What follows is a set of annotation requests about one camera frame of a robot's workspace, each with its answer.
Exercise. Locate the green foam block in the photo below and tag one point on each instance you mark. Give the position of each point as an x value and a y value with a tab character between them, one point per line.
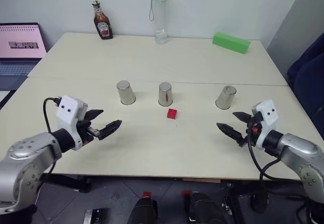
231	42

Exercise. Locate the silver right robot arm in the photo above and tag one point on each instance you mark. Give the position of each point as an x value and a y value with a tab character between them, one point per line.
298	155

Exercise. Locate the red toy brick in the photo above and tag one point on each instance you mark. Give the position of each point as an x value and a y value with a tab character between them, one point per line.
172	113

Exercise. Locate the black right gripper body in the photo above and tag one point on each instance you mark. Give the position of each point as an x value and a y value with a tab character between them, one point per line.
251	130

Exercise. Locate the black table leg frame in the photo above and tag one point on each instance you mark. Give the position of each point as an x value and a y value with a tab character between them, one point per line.
258	196
68	182

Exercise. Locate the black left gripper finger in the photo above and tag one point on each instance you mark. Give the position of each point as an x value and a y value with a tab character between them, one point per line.
109	128
93	113

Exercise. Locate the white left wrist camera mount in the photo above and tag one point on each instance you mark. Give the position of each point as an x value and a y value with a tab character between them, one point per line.
67	112

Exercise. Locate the open laptop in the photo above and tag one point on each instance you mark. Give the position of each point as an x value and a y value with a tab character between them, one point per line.
17	47

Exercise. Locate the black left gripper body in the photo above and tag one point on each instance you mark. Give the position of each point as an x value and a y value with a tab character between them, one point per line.
84	130

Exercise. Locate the ketchup bottle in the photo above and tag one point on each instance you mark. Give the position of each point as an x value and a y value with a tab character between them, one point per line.
102	24

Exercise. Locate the steel cup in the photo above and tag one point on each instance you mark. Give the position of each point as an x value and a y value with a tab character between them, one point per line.
226	97
125	92
165	94

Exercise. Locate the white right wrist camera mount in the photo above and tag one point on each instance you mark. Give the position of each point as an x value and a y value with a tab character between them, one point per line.
266	117

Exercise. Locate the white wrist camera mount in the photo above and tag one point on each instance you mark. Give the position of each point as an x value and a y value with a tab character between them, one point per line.
67	112
266	117

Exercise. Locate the dark rounded robot leg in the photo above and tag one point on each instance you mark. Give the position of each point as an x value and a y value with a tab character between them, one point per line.
200	208
143	210

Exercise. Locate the dark blue chair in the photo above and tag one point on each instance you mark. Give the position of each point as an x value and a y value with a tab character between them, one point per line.
308	77

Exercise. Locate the clear bottle with green lid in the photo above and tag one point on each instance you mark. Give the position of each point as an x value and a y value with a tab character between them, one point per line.
161	16

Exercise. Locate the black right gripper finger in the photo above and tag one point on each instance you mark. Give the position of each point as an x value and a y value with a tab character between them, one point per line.
229	131
242	116

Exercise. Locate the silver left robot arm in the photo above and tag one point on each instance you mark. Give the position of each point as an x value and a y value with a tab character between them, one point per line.
27	158

